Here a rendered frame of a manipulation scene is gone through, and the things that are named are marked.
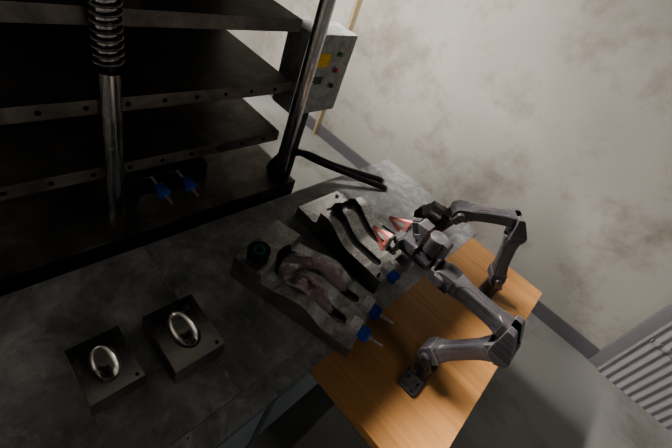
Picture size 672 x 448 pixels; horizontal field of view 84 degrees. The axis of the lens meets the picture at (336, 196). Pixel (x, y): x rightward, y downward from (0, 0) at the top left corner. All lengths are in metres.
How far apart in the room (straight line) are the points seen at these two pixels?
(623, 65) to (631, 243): 1.09
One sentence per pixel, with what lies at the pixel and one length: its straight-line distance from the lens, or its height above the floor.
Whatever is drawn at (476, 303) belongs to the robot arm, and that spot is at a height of 1.22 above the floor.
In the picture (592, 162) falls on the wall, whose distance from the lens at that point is 2.89.
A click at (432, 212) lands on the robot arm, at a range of 1.50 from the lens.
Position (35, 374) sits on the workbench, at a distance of 1.31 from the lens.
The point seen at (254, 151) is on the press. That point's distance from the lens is 2.07.
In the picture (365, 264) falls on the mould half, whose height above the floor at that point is 0.89.
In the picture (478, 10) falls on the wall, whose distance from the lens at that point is 3.02.
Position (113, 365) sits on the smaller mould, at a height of 0.84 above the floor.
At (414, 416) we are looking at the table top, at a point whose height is 0.80.
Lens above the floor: 1.96
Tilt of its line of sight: 37 degrees down
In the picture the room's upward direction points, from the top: 23 degrees clockwise
